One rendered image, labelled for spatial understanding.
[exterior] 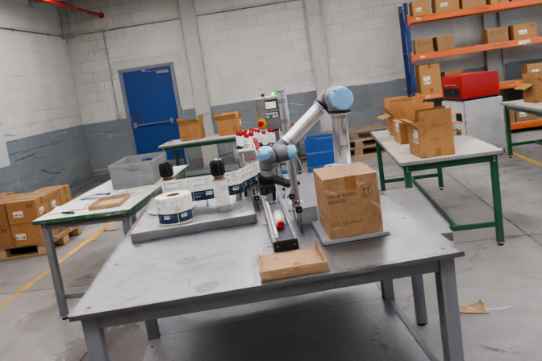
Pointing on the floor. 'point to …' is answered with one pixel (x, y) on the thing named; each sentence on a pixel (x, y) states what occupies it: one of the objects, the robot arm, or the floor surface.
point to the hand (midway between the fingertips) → (274, 201)
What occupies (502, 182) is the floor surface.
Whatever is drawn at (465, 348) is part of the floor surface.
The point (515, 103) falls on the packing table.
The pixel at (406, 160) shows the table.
